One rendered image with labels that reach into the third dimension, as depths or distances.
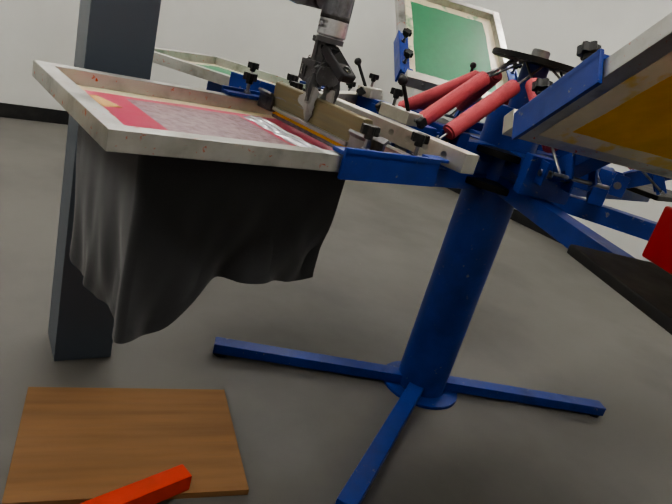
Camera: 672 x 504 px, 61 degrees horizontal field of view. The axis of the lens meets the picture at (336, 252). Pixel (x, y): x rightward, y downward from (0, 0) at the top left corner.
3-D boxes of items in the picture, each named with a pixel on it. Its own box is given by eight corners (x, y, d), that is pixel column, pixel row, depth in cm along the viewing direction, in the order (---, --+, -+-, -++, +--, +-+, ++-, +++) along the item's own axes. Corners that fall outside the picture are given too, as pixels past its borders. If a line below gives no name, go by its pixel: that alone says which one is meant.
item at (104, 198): (114, 349, 117) (143, 145, 102) (61, 255, 148) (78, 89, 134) (129, 347, 119) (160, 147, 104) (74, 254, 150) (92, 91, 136)
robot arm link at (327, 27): (355, 25, 142) (329, 18, 137) (350, 44, 143) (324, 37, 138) (337, 21, 147) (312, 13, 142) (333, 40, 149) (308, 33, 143)
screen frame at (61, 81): (105, 151, 92) (108, 128, 91) (31, 76, 133) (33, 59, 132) (432, 181, 142) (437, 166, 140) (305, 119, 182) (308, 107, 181)
